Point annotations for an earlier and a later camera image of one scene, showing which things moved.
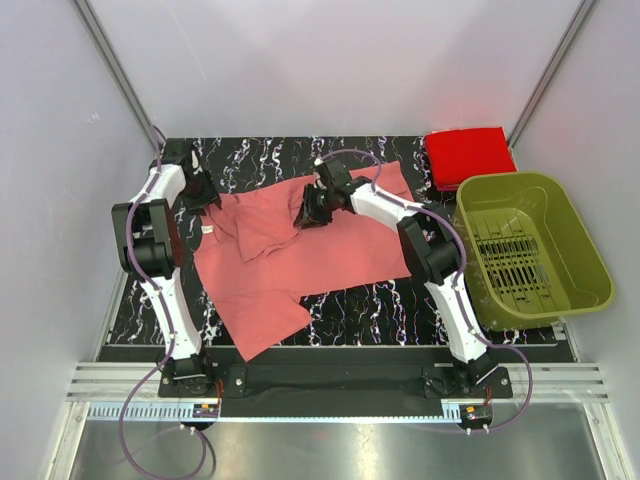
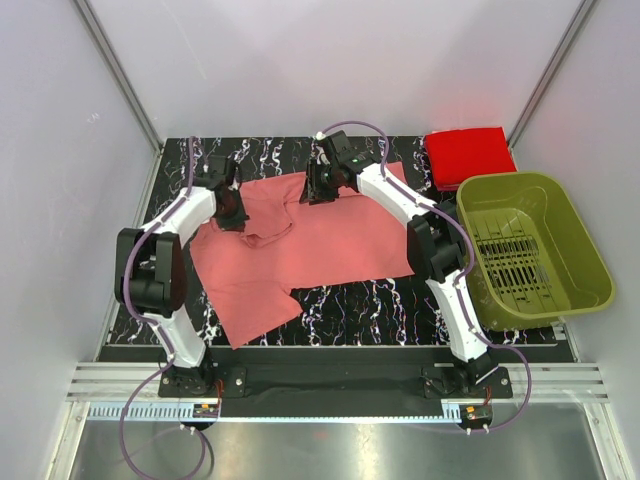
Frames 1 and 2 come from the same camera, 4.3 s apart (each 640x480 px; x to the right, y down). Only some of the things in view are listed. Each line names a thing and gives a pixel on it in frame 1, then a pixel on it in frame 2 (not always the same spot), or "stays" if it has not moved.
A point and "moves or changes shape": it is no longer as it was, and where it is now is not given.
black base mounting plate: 336,373 stays
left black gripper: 209,197 → 237,222
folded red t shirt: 456,154 stays
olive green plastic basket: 530,256 stays
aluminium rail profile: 558,382 stays
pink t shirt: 256,263 moves or changes shape
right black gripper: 308,215 → 312,193
